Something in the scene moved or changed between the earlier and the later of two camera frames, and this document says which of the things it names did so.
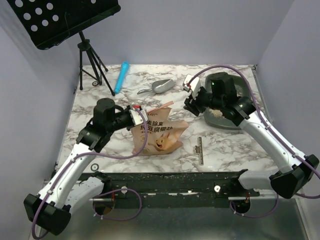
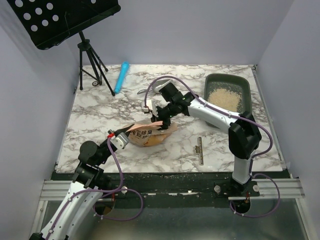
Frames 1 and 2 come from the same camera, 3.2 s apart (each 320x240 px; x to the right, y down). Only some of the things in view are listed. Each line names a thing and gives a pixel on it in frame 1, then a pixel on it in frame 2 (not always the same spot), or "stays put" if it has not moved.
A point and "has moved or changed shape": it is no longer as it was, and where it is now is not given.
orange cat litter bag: (163, 132) has moved or changed shape
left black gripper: (126, 110) -> (125, 130)
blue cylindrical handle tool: (121, 77) stays put
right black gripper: (193, 105) -> (157, 117)
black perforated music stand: (48, 22) stays put
